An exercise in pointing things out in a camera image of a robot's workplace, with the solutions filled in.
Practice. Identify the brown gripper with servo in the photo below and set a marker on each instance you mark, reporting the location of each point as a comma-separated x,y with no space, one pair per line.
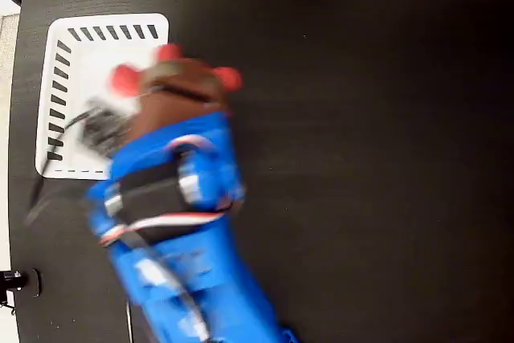
182,91

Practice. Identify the red turtle toy gold shell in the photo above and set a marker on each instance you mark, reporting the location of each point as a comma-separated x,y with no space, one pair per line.
124,80

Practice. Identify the blue 3D-printed robot arm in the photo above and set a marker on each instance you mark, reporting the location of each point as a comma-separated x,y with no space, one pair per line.
192,270

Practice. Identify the white plastic basket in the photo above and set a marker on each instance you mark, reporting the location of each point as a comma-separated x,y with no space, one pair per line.
100,42

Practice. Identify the black table clamp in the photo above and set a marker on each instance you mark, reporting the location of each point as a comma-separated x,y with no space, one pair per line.
28,282

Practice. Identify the bare camera circuit board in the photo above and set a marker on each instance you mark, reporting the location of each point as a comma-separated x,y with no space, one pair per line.
100,126

